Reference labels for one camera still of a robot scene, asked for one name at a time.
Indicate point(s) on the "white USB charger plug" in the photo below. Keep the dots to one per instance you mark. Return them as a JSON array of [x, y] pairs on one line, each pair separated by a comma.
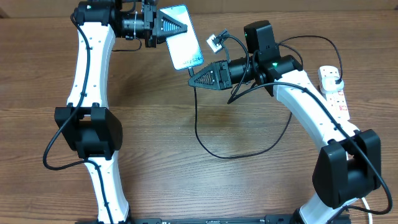
[[330, 85]]

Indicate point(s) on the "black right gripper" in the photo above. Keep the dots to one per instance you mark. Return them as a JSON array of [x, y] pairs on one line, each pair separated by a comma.
[[221, 75]]

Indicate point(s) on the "white power strip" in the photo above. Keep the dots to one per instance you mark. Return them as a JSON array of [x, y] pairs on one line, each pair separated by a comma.
[[336, 101]]

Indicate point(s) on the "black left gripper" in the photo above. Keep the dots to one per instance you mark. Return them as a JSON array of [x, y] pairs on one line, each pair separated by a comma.
[[162, 19]]

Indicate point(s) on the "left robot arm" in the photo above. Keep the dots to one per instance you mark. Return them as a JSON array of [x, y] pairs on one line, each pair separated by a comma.
[[86, 123]]

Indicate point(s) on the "blue Galaxy smartphone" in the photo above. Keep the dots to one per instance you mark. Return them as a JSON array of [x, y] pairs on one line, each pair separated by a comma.
[[184, 48]]

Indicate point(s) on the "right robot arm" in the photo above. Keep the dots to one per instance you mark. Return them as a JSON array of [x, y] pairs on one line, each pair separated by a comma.
[[349, 160]]

